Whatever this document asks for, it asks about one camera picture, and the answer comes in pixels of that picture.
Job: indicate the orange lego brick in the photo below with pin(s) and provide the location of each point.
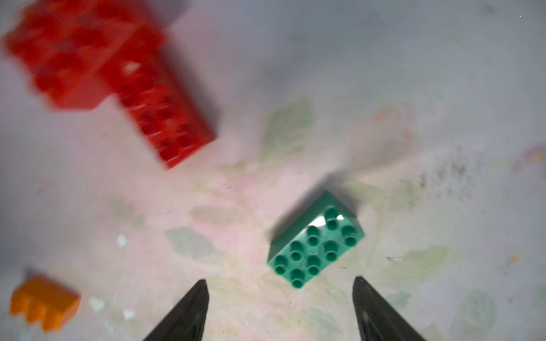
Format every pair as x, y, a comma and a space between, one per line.
44, 301

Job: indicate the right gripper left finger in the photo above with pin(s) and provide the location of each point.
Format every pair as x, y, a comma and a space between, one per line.
186, 320

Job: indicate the green long lego brick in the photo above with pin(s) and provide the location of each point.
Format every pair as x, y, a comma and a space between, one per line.
324, 231

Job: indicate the red lego brick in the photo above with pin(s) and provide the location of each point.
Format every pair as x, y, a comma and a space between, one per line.
64, 45
163, 112

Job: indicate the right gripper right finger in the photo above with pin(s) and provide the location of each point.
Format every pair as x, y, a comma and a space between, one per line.
377, 320

